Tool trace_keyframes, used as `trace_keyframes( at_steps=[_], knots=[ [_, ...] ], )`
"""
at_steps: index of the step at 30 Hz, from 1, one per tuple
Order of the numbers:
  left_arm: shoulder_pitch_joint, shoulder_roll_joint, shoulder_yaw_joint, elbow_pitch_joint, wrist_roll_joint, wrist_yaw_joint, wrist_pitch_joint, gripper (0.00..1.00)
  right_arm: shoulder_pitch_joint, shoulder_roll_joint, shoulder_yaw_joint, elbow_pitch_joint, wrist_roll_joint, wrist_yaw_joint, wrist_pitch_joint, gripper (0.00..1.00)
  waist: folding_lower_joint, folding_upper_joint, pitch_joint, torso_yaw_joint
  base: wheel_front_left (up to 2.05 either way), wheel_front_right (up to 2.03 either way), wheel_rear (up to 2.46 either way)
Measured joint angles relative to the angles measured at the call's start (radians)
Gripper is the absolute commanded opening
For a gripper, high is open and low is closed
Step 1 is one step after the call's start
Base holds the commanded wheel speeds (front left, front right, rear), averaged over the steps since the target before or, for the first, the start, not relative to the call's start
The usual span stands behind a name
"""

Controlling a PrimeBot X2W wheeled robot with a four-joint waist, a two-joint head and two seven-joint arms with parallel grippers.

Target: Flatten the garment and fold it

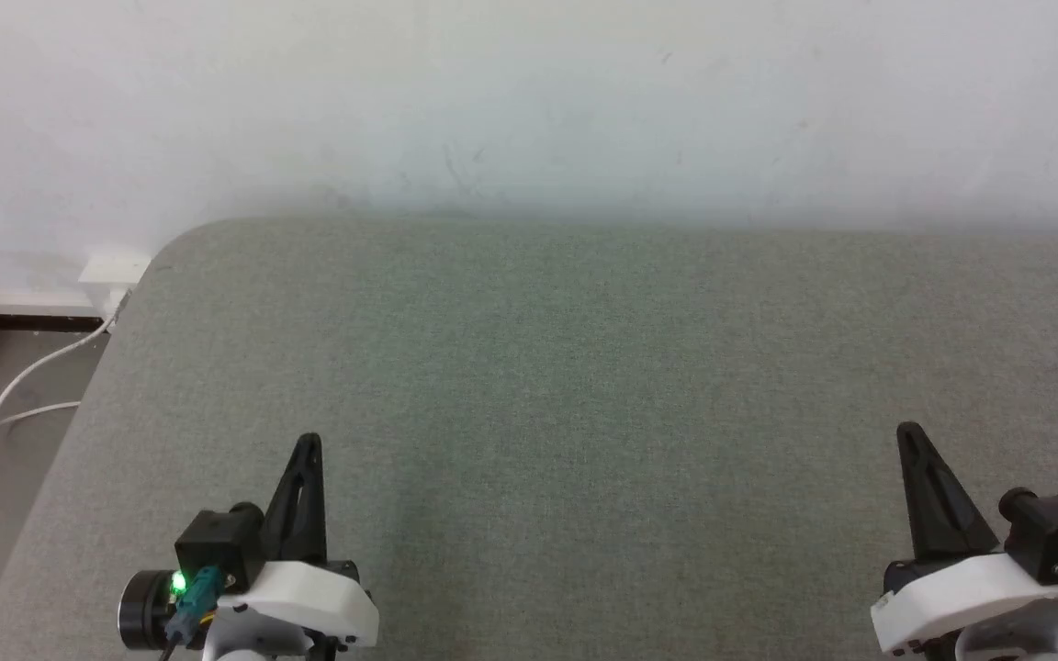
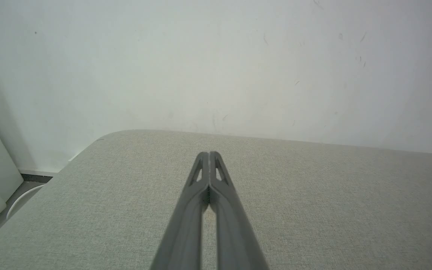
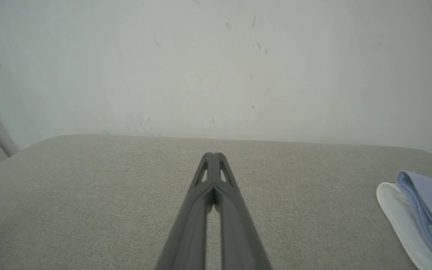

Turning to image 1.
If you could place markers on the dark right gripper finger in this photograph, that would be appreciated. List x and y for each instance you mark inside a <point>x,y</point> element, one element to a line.
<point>924,505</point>
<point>961,514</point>

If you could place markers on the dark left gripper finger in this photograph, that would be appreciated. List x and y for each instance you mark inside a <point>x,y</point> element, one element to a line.
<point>283,523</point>
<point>312,514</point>

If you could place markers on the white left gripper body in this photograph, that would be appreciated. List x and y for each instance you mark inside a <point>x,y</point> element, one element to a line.
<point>309,601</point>

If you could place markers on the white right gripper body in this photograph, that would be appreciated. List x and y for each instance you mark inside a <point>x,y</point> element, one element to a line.
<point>961,597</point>

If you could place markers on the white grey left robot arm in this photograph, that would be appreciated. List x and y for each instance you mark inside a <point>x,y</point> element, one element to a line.
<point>253,650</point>

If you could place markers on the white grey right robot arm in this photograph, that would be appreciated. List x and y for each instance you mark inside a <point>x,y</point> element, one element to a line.
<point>1025,638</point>

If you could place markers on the grey fabric sofa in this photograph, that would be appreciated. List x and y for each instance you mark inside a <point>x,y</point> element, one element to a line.
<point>584,441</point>

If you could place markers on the dark skirting strip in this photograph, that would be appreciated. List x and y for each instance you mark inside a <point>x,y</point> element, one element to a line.
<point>24,321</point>

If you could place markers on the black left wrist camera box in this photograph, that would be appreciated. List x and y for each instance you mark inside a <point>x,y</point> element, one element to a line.
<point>217,546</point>

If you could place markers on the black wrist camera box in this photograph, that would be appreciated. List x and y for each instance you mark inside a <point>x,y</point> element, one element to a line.
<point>217,546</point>
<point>1057,532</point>

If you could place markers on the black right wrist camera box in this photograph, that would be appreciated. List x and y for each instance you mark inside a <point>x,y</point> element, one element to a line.
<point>1057,532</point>

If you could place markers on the white wall socket box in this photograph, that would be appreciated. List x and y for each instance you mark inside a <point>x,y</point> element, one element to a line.
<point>111,271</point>

